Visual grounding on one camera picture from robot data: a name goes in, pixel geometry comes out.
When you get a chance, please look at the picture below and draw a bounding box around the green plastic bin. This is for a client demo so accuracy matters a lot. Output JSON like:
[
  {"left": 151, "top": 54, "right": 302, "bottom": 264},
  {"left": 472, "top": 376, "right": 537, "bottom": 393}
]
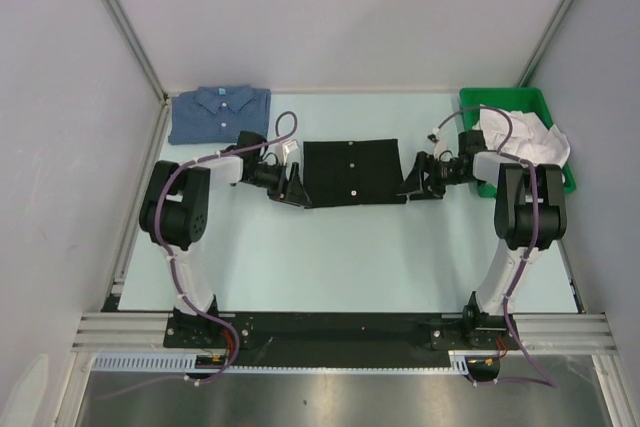
[{"left": 459, "top": 87, "right": 576, "bottom": 198}]

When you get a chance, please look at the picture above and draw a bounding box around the left corner frame post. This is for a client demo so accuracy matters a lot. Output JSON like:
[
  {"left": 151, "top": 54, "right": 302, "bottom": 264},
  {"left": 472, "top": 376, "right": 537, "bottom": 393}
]
[{"left": 101, "top": 0, "right": 167, "bottom": 105}]

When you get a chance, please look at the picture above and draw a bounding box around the corner frame post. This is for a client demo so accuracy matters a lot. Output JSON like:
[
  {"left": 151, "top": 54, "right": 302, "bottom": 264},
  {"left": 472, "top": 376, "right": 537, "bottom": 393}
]
[
  {"left": 101, "top": 0, "right": 167, "bottom": 105},
  {"left": 515, "top": 0, "right": 576, "bottom": 87}
]

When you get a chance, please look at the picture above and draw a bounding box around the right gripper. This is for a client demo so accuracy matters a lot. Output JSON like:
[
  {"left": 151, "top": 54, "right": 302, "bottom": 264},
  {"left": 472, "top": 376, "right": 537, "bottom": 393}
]
[{"left": 396, "top": 150, "right": 474, "bottom": 200}]

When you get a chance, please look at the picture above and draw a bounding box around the right corner frame post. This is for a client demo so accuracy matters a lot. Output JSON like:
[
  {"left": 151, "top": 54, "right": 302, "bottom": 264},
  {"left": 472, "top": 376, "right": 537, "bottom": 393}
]
[{"left": 515, "top": 0, "right": 576, "bottom": 87}]

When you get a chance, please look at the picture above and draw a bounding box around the blue checkered folded shirt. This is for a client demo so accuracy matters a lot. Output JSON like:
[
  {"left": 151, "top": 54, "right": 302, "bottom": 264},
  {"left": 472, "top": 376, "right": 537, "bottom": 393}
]
[{"left": 168, "top": 85, "right": 271, "bottom": 145}]

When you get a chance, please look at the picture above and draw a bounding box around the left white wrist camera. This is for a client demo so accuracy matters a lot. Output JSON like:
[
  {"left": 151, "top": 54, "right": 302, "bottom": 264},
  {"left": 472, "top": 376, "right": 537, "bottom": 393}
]
[{"left": 275, "top": 139, "right": 299, "bottom": 165}]

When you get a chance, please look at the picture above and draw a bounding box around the aluminium frame rail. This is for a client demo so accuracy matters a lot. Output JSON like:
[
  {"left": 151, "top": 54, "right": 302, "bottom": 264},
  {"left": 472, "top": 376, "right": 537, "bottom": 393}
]
[{"left": 73, "top": 312, "right": 617, "bottom": 355}]

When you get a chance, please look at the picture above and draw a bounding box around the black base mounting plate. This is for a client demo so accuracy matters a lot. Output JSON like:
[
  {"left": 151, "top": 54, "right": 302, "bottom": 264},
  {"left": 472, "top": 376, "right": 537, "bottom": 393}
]
[{"left": 163, "top": 311, "right": 517, "bottom": 369}]

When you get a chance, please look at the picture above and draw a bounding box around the white crumpled shirt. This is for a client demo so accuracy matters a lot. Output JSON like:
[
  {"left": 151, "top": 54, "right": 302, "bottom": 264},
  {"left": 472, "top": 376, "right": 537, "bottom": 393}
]
[{"left": 473, "top": 109, "right": 570, "bottom": 168}]

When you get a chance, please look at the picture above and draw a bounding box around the black long sleeve shirt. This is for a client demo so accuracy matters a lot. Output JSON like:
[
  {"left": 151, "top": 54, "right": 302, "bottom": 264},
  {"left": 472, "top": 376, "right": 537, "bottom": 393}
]
[{"left": 302, "top": 139, "right": 407, "bottom": 208}]

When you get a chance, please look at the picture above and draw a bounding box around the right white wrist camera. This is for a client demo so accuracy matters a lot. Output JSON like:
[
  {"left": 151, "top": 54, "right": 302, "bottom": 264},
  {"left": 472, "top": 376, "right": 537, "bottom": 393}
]
[{"left": 427, "top": 133, "right": 452, "bottom": 160}]

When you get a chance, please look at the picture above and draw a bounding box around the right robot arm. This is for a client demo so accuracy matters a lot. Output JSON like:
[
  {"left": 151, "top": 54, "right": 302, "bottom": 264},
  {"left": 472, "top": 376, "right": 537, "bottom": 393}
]
[{"left": 396, "top": 130, "right": 567, "bottom": 348}]

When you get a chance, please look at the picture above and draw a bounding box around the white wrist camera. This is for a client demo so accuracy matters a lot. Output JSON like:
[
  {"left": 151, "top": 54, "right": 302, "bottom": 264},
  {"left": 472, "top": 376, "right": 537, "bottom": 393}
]
[
  {"left": 275, "top": 139, "right": 299, "bottom": 165},
  {"left": 427, "top": 133, "right": 452, "bottom": 160}
]

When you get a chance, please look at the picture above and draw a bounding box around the slotted cable duct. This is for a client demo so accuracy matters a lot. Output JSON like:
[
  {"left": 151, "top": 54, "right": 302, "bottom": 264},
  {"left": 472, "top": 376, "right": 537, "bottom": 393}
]
[{"left": 92, "top": 352, "right": 468, "bottom": 375}]

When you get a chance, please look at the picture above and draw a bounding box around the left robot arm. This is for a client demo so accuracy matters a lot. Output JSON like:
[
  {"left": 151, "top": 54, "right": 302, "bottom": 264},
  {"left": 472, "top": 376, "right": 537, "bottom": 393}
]
[{"left": 139, "top": 131, "right": 311, "bottom": 347}]

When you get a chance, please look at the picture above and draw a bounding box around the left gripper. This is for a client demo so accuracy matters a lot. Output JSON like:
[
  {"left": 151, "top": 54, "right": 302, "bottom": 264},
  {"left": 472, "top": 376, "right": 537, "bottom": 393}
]
[{"left": 244, "top": 160, "right": 310, "bottom": 207}]

